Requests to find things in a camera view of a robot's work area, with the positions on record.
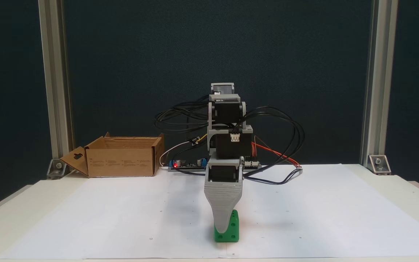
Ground black cable bundle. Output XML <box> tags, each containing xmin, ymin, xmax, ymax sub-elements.
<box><xmin>242</xmin><ymin>106</ymin><xmax>306</xmax><ymax>179</ymax></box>
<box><xmin>154</xmin><ymin>100</ymin><xmax>210</xmax><ymax>136</ymax></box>

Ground blue circuit board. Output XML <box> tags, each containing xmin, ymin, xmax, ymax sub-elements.
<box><xmin>168</xmin><ymin>156</ymin><xmax>210</xmax><ymax>172</ymax></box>

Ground white paper sheet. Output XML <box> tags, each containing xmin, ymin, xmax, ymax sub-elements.
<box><xmin>0</xmin><ymin>163</ymin><xmax>419</xmax><ymax>260</ymax></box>

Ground aluminium frame post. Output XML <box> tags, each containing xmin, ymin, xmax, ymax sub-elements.
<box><xmin>360</xmin><ymin>0</ymin><xmax>399</xmax><ymax>166</ymax></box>
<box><xmin>38</xmin><ymin>0</ymin><xmax>75</xmax><ymax>162</ymax></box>

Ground metal corner bracket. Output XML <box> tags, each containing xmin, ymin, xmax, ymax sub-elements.
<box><xmin>368</xmin><ymin>155</ymin><xmax>392</xmax><ymax>175</ymax></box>
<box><xmin>47</xmin><ymin>158</ymin><xmax>68</xmax><ymax>180</ymax></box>

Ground circuit board with jumper wires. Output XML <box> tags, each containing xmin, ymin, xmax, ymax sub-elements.
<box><xmin>242</xmin><ymin>156</ymin><xmax>263</xmax><ymax>171</ymax></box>

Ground dark cable with white connector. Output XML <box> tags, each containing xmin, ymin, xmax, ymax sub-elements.
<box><xmin>175</xmin><ymin>166</ymin><xmax>303</xmax><ymax>185</ymax></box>

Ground open cardboard box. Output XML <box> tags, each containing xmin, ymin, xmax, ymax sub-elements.
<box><xmin>60</xmin><ymin>132</ymin><xmax>165</xmax><ymax>179</ymax></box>

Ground red orange jumper wires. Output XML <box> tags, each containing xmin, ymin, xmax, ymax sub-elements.
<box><xmin>251</xmin><ymin>136</ymin><xmax>302</xmax><ymax>168</ymax></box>

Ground green dice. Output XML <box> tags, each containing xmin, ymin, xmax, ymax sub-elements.
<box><xmin>214</xmin><ymin>209</ymin><xmax>240</xmax><ymax>243</ymax></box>

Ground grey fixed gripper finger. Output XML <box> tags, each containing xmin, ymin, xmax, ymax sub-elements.
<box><xmin>204</xmin><ymin>183</ymin><xmax>244</xmax><ymax>234</ymax></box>

